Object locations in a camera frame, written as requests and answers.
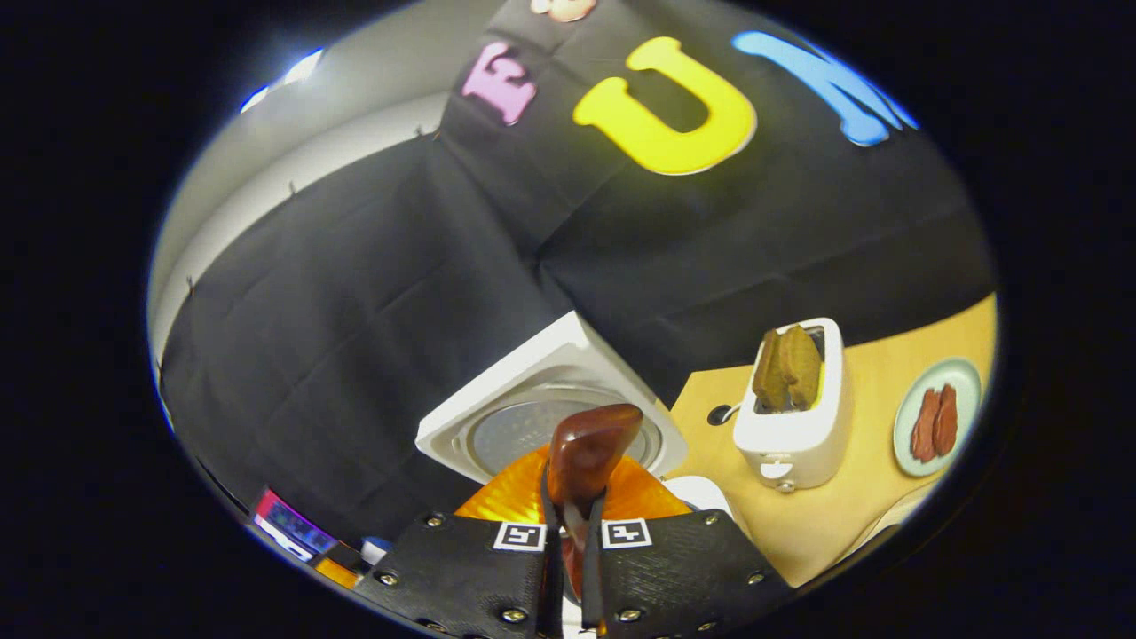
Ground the brown wooden spoon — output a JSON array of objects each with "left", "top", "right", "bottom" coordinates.
[{"left": 545, "top": 403, "right": 645, "bottom": 604}]

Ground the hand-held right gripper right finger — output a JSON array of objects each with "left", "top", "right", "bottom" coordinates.
[{"left": 581, "top": 453, "right": 793, "bottom": 639}]

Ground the brown toast slice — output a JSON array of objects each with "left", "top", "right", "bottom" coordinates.
[
  {"left": 781, "top": 324, "right": 825, "bottom": 410},
  {"left": 753, "top": 328, "right": 793, "bottom": 413}
]

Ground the small orange object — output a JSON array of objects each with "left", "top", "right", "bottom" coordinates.
[{"left": 312, "top": 552, "right": 363, "bottom": 588}]

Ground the white rice cooker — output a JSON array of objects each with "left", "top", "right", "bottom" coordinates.
[{"left": 415, "top": 311, "right": 736, "bottom": 533}]

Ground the light blue plate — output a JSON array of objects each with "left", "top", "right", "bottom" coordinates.
[{"left": 892, "top": 358, "right": 982, "bottom": 478}]

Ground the white toaster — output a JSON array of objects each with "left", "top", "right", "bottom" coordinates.
[{"left": 732, "top": 317, "right": 856, "bottom": 493}]

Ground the brown meat slice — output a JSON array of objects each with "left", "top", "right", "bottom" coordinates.
[
  {"left": 932, "top": 383, "right": 960, "bottom": 457},
  {"left": 911, "top": 388, "right": 941, "bottom": 463}
]

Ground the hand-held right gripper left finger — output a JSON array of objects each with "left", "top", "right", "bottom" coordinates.
[{"left": 353, "top": 442, "right": 566, "bottom": 639}]

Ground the black backdrop cloth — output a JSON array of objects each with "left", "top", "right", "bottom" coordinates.
[{"left": 158, "top": 0, "right": 997, "bottom": 542}]

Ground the pink and blue box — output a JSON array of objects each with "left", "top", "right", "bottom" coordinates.
[{"left": 254, "top": 488, "right": 340, "bottom": 562}]

